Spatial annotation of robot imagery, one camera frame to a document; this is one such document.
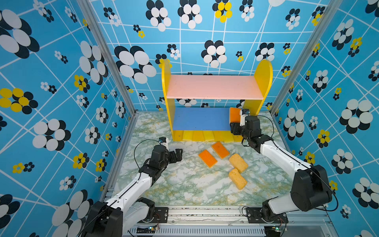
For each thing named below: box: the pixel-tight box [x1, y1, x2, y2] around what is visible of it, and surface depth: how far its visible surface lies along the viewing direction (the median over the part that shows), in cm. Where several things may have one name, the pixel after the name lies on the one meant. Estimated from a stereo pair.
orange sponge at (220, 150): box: [211, 142, 230, 159], surface depth 99 cm
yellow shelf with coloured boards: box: [161, 59, 273, 143], surface depth 93 cm
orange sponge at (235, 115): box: [229, 107, 242, 123], surface depth 90 cm
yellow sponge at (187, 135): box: [182, 130, 194, 142], surface depth 106 cm
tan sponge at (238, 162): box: [228, 153, 249, 174], surface depth 91 cm
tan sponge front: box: [228, 168, 248, 191], surface depth 85 cm
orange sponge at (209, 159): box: [198, 149, 218, 168], surface depth 94 cm
